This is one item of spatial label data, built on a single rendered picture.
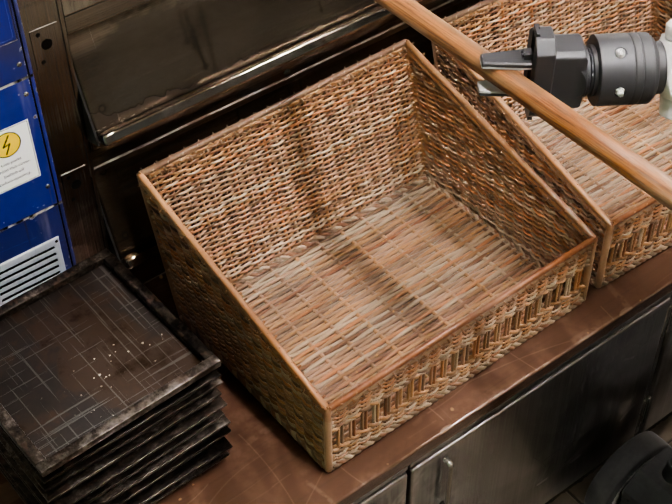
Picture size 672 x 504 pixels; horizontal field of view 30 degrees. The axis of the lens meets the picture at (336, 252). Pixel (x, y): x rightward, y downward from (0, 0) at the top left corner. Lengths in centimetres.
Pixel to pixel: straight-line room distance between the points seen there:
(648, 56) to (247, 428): 83
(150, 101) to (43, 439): 54
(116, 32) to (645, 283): 97
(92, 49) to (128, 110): 11
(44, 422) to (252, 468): 35
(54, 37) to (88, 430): 54
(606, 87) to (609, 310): 66
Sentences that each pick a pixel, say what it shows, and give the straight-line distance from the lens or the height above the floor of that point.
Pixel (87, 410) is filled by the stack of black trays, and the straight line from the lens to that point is 171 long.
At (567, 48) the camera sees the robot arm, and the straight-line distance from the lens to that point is 154.
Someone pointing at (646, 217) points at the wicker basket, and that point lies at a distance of 213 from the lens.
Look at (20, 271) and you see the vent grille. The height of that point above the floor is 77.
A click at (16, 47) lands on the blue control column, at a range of 173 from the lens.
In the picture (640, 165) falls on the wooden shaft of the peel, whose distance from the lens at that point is 144.
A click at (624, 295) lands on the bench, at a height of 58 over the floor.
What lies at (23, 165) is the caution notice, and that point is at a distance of 183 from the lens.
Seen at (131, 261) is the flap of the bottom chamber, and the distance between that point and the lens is 204.
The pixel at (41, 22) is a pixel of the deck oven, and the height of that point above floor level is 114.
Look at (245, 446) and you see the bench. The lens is 192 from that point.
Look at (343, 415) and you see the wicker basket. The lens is 180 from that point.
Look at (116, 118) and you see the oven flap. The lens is 189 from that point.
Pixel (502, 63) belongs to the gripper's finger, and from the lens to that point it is 154.
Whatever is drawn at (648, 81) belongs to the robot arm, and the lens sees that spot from 156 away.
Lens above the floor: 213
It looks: 46 degrees down
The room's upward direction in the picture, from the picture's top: 1 degrees counter-clockwise
